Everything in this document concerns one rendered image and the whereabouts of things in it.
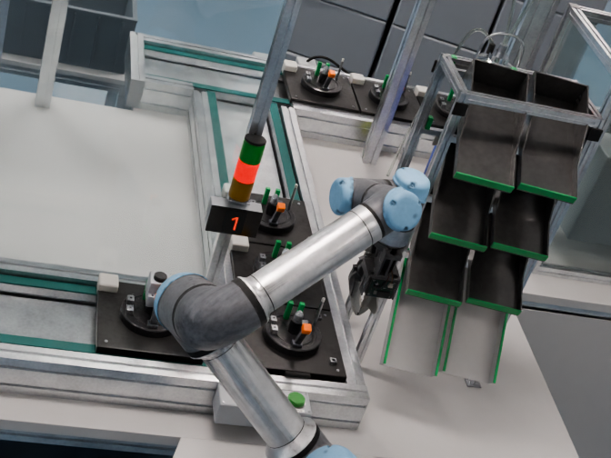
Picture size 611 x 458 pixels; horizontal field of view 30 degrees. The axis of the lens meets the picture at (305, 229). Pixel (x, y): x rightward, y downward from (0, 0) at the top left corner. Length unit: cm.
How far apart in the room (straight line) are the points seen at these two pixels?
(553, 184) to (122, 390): 104
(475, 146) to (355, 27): 279
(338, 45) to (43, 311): 290
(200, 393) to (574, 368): 150
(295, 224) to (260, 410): 102
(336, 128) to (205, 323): 190
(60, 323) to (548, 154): 116
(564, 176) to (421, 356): 55
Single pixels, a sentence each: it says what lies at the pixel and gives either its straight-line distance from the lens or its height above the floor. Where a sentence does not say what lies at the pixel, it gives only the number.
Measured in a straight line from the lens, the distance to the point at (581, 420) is 389.
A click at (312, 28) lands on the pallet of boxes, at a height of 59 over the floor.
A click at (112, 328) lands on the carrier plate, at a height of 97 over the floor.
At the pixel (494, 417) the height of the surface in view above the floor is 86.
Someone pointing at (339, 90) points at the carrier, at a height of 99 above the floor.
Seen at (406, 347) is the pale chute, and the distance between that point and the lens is 273.
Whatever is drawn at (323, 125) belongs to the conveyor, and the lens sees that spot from 377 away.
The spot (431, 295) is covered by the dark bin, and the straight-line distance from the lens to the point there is 260.
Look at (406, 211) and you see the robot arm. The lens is 205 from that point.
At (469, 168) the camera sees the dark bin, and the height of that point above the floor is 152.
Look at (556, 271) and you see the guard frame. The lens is 356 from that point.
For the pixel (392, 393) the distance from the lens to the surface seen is 285.
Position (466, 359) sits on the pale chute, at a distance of 279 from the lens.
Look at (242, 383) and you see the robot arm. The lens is 215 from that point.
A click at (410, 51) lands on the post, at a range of 359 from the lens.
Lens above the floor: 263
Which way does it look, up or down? 32 degrees down
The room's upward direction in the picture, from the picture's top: 19 degrees clockwise
